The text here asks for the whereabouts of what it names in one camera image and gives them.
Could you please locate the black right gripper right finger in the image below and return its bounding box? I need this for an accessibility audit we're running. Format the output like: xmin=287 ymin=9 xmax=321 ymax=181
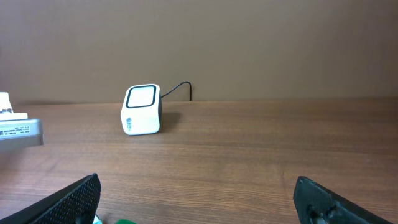
xmin=293 ymin=176 xmax=392 ymax=224

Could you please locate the white barcode scanner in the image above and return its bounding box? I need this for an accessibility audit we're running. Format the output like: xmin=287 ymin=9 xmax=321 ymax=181
xmin=120 ymin=84 xmax=162 ymax=136

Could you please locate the black scanner cable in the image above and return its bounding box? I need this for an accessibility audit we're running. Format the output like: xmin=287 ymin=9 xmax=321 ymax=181
xmin=160 ymin=81 xmax=193 ymax=102

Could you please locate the green lid spice jar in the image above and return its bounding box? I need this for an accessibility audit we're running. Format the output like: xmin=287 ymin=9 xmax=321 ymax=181
xmin=115 ymin=219 xmax=136 ymax=224

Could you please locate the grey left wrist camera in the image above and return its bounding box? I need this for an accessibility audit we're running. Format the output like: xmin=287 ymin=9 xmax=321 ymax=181
xmin=0 ymin=92 xmax=44 ymax=152

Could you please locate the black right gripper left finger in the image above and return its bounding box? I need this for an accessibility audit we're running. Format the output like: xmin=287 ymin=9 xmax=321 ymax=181
xmin=1 ymin=173 xmax=101 ymax=224

